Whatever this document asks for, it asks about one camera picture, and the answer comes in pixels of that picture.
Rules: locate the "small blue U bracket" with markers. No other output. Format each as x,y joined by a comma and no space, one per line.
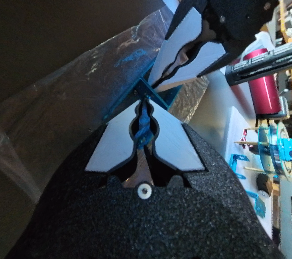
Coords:
235,161

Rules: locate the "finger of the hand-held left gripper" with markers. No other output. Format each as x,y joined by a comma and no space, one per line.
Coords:
180,33
205,58

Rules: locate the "black servo motor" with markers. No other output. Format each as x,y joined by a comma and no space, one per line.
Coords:
263,182

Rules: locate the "white crumpled wrapping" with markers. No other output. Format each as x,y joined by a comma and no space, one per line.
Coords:
262,40

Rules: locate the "blue flanged bracket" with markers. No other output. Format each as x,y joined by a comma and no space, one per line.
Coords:
259,206

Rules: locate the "blue metal bracket assembly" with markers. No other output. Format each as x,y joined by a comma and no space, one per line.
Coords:
146,88

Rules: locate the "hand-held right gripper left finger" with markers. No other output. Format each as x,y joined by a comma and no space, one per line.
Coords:
114,147

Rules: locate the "black ribbed cylinder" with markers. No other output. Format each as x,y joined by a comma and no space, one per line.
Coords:
251,69

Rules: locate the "blue robot arm base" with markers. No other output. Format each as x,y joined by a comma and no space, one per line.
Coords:
280,149

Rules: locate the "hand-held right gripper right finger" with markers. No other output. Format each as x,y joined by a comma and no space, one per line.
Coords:
178,147

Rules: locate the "white foam sheet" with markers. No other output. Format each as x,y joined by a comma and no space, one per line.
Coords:
237,131

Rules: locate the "grey desk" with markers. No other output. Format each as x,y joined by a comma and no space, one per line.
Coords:
68,12

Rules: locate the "large clear plastic bag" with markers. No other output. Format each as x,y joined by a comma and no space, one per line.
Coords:
68,81

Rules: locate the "red metal cylinder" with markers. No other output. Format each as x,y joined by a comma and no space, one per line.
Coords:
264,94

